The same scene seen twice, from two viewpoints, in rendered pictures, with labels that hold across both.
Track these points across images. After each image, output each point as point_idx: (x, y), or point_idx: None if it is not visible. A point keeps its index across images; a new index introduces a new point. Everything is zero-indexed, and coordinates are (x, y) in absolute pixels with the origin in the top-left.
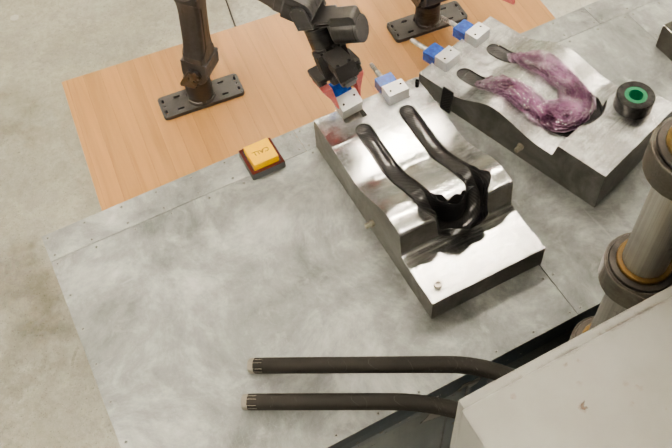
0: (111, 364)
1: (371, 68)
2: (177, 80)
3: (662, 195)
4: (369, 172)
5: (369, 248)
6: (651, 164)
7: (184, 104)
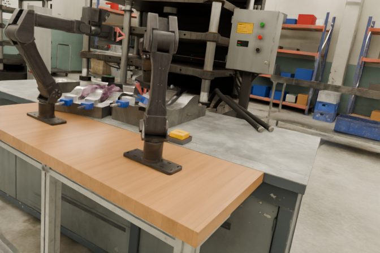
0: (306, 152)
1: (113, 105)
2: (143, 173)
3: (225, 1)
4: (172, 107)
5: (193, 122)
6: None
7: (165, 162)
